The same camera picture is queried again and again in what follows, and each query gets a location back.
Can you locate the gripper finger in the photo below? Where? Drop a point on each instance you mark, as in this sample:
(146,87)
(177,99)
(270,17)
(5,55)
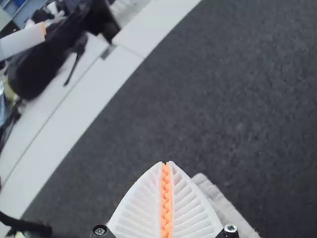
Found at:
(190,210)
(19,42)
(141,208)

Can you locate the pale towel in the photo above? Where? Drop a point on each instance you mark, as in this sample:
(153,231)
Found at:
(223,203)

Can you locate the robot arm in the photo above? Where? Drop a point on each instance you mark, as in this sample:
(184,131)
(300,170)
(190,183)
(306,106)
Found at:
(49,62)

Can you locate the black mat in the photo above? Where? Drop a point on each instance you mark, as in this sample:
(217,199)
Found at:
(210,86)

